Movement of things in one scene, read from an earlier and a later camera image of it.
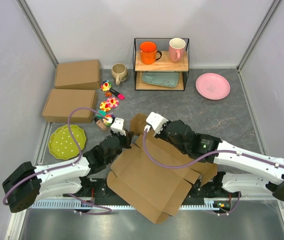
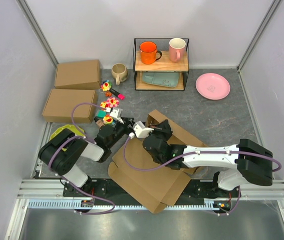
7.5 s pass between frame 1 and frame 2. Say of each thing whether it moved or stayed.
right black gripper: moved
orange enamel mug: stayed
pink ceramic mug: stayed
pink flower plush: stayed
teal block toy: stayed
